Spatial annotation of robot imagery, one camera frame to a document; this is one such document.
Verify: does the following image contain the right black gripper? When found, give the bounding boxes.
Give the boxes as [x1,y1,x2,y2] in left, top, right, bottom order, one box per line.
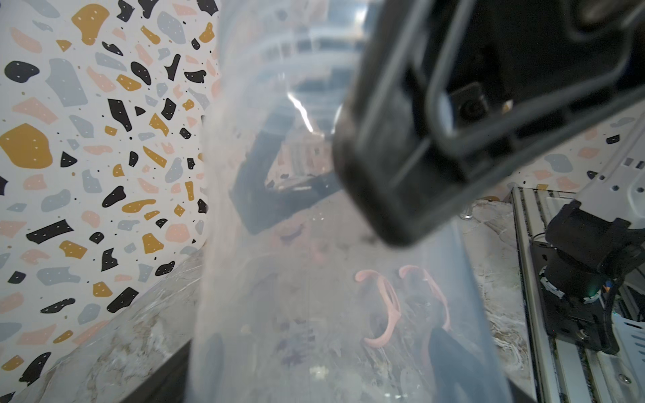
[334,1,644,247]

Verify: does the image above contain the small clear baby bottle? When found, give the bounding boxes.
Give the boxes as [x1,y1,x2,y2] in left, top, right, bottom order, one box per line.
[186,1,512,402]

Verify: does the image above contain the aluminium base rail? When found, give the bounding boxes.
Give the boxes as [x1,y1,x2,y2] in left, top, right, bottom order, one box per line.
[512,187,644,402]

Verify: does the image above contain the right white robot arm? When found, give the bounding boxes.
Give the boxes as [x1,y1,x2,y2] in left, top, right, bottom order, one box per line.
[334,1,644,354]

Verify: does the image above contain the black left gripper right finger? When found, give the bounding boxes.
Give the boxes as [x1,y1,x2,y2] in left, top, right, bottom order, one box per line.
[428,327,504,402]

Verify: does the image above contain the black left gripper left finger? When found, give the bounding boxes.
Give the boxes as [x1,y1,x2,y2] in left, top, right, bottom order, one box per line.
[121,340,191,403]

